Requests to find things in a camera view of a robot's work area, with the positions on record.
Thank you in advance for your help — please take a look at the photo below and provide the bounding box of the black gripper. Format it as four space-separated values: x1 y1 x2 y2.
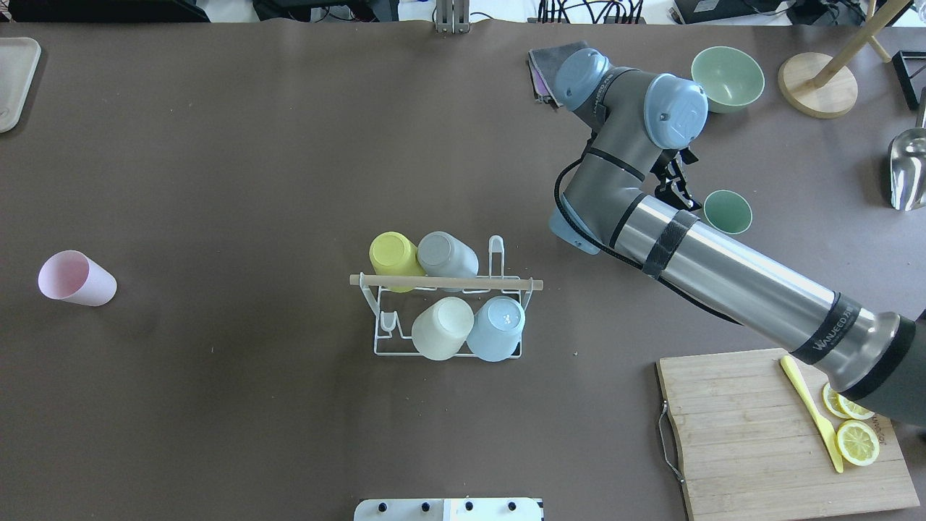
650 148 703 212

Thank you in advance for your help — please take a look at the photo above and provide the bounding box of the green plastic cup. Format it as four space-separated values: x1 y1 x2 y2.
702 190 753 234

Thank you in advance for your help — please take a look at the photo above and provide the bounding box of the pink plastic cup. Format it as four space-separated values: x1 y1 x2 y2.
37 250 118 307

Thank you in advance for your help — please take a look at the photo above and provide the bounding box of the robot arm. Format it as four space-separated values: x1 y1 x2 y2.
549 48 925 426

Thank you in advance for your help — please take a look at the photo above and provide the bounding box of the blue plastic cup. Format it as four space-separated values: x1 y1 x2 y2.
466 296 525 363

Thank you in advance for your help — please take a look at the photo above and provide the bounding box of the grey plastic cup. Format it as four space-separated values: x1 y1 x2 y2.
417 231 479 279

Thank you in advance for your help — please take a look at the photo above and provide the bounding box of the cream plastic cup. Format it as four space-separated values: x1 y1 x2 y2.
412 297 475 360

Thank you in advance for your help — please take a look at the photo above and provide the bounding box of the yellow plastic cup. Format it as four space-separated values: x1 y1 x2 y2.
368 232 427 276

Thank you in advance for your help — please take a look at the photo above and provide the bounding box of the green bowl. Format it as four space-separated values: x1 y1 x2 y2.
691 46 766 114

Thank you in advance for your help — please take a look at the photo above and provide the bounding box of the wooden mug tree stand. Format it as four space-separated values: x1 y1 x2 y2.
778 1 912 119

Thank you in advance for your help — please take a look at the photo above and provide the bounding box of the grey folded cloth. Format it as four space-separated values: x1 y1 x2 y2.
528 40 590 108

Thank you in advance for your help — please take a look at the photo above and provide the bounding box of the metal scoop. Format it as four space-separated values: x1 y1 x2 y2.
889 90 925 211

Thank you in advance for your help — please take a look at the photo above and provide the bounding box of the lemon slice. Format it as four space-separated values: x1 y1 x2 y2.
836 420 880 466
821 382 850 420
836 394 875 421

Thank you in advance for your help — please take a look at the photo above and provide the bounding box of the wooden cutting board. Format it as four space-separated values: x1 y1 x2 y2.
657 347 920 520

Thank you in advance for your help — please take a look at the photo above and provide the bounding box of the yellow plastic knife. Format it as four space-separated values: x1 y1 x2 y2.
778 355 846 473

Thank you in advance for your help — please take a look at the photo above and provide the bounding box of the cream tray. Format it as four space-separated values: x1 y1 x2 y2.
1 37 42 133

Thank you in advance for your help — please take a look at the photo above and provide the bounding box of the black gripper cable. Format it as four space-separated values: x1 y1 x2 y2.
553 156 742 325

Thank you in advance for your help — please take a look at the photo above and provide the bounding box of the white wire cup rack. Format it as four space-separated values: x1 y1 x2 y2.
349 231 545 363

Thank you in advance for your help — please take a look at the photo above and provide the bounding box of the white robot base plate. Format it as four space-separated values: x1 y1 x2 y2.
353 497 545 520

